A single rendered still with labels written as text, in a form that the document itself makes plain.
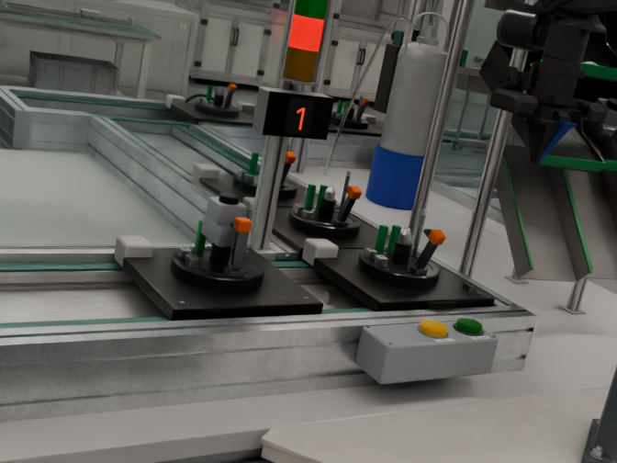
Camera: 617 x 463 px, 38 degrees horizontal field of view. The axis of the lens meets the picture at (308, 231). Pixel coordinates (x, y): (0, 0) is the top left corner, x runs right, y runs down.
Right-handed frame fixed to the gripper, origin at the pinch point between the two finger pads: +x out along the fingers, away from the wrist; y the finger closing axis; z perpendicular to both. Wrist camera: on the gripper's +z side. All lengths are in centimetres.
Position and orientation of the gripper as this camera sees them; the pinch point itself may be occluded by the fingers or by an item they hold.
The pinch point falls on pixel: (540, 141)
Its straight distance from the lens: 137.1
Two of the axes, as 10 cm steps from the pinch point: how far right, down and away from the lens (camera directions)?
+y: -8.5, -0.1, -5.3
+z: -5.0, -3.3, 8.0
